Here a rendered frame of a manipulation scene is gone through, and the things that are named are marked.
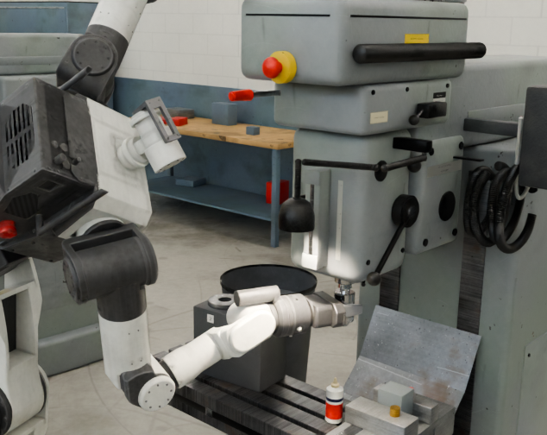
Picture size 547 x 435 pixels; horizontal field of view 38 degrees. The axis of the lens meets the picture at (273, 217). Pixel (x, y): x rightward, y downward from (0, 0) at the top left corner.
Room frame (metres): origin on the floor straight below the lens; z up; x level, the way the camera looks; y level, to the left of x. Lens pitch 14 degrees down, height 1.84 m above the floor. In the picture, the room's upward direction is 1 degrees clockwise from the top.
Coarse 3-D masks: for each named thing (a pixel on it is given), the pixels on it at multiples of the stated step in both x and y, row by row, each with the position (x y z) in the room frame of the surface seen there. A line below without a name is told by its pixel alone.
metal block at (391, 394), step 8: (392, 384) 1.61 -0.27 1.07; (400, 384) 1.61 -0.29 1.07; (384, 392) 1.58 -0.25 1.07; (392, 392) 1.57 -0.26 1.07; (400, 392) 1.57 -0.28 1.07; (408, 392) 1.58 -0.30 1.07; (384, 400) 1.58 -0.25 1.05; (392, 400) 1.57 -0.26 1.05; (400, 400) 1.55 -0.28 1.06; (408, 400) 1.58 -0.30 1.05; (400, 408) 1.55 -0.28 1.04; (408, 408) 1.58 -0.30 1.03
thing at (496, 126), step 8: (464, 120) 1.83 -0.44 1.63; (472, 120) 1.82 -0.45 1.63; (480, 120) 1.81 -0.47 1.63; (488, 120) 1.80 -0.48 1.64; (496, 120) 1.80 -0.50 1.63; (464, 128) 1.83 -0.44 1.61; (472, 128) 1.82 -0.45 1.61; (480, 128) 1.80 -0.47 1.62; (488, 128) 1.79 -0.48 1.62; (496, 128) 1.78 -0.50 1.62; (504, 128) 1.76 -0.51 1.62; (512, 128) 1.75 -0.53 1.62
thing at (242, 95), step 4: (232, 92) 1.56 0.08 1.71; (236, 92) 1.56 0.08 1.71; (240, 92) 1.57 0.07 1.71; (244, 92) 1.58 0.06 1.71; (248, 92) 1.59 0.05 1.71; (252, 92) 1.59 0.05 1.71; (256, 92) 1.61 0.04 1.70; (260, 92) 1.62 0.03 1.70; (264, 92) 1.63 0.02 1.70; (268, 92) 1.63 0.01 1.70; (272, 92) 1.64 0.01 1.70; (276, 92) 1.65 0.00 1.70; (280, 92) 1.66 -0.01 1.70; (232, 96) 1.56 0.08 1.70; (236, 96) 1.56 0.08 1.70; (240, 96) 1.57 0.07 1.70; (244, 96) 1.57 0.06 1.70; (248, 96) 1.58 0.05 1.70; (252, 96) 1.59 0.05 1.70; (256, 96) 1.61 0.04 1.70; (260, 96) 1.62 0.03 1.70; (264, 96) 1.63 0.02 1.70; (268, 96) 1.64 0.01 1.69; (232, 100) 1.56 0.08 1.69; (236, 100) 1.57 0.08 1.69; (240, 100) 1.57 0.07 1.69; (244, 100) 1.58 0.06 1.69; (248, 100) 1.59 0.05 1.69
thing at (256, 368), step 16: (208, 304) 1.97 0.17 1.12; (224, 304) 1.95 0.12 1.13; (208, 320) 1.94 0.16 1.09; (224, 320) 1.91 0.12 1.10; (272, 336) 1.88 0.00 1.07; (256, 352) 1.85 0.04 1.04; (272, 352) 1.88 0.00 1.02; (208, 368) 1.94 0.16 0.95; (224, 368) 1.91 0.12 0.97; (240, 368) 1.88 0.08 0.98; (256, 368) 1.85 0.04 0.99; (272, 368) 1.89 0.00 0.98; (240, 384) 1.88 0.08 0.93; (256, 384) 1.85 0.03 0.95; (272, 384) 1.89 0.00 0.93
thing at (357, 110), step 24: (288, 96) 1.65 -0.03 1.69; (312, 96) 1.60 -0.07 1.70; (336, 96) 1.56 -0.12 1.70; (360, 96) 1.53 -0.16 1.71; (384, 96) 1.57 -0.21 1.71; (408, 96) 1.63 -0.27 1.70; (432, 96) 1.70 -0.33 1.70; (288, 120) 1.65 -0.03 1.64; (312, 120) 1.60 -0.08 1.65; (336, 120) 1.56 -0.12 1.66; (360, 120) 1.53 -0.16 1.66; (384, 120) 1.57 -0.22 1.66; (432, 120) 1.71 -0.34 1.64
